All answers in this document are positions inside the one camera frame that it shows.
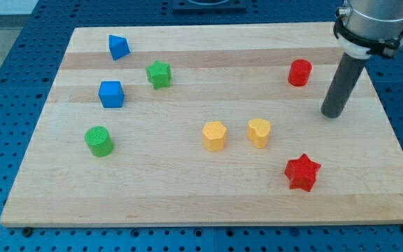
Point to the red cylinder block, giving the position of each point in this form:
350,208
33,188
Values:
299,73

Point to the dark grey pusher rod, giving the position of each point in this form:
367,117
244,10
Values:
342,85

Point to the red star block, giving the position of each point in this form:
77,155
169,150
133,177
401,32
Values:
302,173

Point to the wooden board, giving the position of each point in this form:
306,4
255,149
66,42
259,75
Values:
159,172

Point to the yellow hexagon block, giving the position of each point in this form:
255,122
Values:
214,136

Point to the blue triangle block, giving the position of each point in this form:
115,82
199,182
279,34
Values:
118,47

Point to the green cylinder block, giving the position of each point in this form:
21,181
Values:
99,141

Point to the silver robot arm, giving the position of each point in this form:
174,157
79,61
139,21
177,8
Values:
370,27

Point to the yellow heart block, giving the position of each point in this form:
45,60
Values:
258,132

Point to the green star block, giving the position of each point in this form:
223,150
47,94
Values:
159,74

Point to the blue cube block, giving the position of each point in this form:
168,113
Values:
111,94

